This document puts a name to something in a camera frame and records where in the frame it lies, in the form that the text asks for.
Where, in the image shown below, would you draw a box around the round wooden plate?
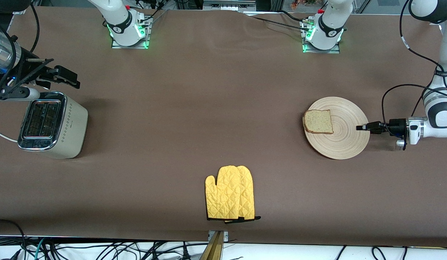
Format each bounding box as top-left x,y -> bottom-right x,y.
304,97 -> 370,160

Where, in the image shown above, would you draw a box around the brown bread slice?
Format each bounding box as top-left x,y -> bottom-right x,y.
303,109 -> 334,135

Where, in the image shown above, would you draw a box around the beige chrome two-slot toaster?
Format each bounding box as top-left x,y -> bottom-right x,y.
17,91 -> 89,160

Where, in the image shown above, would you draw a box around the yellow quilted oven mitt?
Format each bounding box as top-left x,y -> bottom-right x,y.
237,165 -> 262,224
205,165 -> 245,221

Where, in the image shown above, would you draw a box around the grey equipment box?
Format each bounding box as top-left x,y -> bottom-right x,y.
202,0 -> 257,11

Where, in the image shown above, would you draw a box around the aluminium extrusion bar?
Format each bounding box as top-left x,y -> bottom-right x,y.
200,230 -> 229,260

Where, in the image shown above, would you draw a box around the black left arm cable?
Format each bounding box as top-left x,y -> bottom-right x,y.
381,0 -> 445,136

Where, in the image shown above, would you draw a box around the white toaster power cable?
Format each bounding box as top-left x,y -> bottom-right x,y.
0,100 -> 19,142

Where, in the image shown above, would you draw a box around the black cable on table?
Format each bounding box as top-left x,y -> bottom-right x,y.
245,10 -> 309,29

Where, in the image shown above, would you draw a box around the tangled black floor cables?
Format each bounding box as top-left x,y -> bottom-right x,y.
0,218 -> 209,260

